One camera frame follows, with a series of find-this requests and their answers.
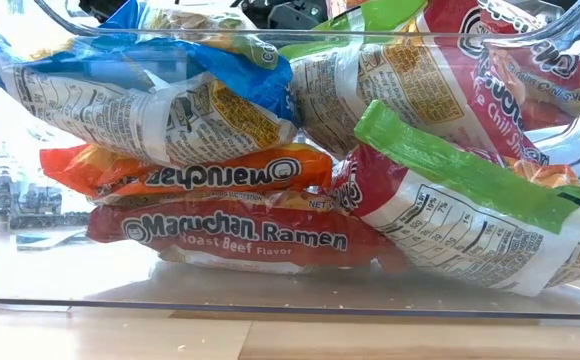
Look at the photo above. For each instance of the lime chili ramen packet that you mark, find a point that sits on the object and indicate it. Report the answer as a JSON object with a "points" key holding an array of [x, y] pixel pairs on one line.
{"points": [[470, 240], [395, 90]]}

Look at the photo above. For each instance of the orange ramen packet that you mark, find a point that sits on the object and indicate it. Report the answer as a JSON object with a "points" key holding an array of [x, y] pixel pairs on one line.
{"points": [[195, 175]]}

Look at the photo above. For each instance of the blue ramen packet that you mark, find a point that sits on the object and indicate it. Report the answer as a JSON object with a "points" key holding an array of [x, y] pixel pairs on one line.
{"points": [[120, 115]]}

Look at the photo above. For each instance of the red Maruchan ramen packet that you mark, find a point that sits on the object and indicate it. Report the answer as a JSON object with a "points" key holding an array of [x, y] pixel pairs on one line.
{"points": [[560, 65], [245, 235]]}

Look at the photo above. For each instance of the clear plastic bin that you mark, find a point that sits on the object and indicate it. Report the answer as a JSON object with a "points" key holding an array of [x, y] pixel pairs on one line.
{"points": [[290, 300]]}

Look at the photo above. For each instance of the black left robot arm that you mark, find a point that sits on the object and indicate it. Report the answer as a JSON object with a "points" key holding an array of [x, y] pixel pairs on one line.
{"points": [[97, 9]]}

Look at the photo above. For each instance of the teal plastic spatula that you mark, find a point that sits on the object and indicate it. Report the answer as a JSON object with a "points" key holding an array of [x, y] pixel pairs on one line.
{"points": [[30, 240]]}

